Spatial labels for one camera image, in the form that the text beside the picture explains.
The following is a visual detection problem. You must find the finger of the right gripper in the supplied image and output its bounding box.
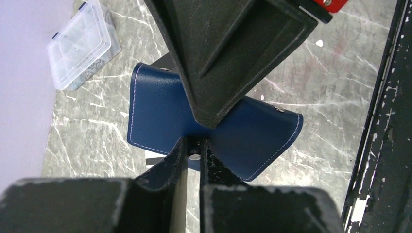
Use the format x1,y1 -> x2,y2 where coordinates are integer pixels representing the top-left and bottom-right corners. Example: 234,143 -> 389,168
145,0 -> 318,129

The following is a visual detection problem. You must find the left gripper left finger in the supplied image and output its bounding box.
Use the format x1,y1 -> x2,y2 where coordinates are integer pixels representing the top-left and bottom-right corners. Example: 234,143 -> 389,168
0,138 -> 188,233

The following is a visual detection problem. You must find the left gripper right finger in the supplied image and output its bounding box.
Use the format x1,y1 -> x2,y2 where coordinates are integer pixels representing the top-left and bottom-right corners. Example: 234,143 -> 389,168
199,139 -> 343,233

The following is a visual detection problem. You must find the blue leather card holder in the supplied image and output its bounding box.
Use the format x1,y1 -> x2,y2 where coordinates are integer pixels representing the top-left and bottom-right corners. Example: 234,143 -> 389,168
127,63 -> 304,182

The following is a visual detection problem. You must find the black card stack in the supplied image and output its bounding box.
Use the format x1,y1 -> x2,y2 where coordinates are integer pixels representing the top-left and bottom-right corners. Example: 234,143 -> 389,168
151,53 -> 177,73

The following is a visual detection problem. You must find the red tool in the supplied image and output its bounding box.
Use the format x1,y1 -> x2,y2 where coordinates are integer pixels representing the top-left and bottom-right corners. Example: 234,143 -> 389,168
314,0 -> 348,13

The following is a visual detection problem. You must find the clear plastic organizer box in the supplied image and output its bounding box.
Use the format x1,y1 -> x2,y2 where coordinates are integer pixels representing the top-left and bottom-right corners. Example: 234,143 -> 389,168
47,0 -> 121,90

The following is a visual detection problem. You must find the black base frame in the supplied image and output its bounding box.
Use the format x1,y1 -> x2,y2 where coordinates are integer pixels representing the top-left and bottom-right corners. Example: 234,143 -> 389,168
342,0 -> 412,233

